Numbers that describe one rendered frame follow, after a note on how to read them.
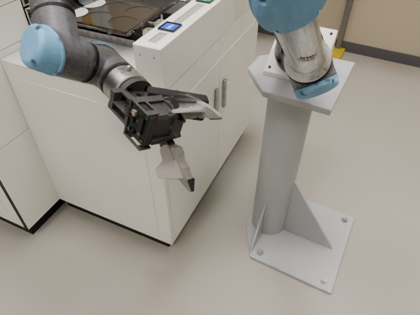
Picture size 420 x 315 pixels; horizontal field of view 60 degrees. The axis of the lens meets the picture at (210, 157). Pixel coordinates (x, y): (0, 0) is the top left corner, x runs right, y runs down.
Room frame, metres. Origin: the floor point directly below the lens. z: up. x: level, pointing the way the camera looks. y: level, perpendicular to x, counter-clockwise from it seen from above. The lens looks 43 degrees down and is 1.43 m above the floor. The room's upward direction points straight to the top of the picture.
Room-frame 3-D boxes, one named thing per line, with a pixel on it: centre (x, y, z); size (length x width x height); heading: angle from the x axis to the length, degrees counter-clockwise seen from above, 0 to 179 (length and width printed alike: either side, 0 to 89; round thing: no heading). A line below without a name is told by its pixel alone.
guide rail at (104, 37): (1.29, 0.36, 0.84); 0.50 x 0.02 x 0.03; 65
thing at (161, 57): (1.21, 0.07, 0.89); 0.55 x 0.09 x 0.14; 155
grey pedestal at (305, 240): (1.02, -0.38, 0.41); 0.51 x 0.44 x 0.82; 62
